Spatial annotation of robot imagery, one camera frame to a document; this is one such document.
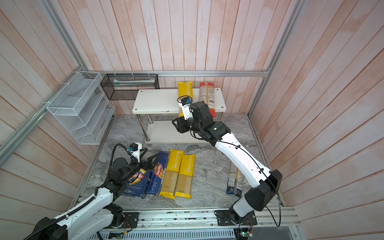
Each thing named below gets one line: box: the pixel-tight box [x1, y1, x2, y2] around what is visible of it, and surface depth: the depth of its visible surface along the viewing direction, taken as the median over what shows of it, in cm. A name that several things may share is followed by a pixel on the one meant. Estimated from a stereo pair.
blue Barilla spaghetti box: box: [146, 151, 170, 196], surface depth 85 cm
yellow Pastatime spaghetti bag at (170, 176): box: [158, 149, 184, 199], surface depth 88 cm
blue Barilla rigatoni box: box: [123, 168, 152, 197], surface depth 79 cm
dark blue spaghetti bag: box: [226, 162, 244, 198], surface depth 85 cm
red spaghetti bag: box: [199, 82, 216, 119], surface depth 83 cm
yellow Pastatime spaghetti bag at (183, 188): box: [174, 154, 196, 199], surface depth 87 cm
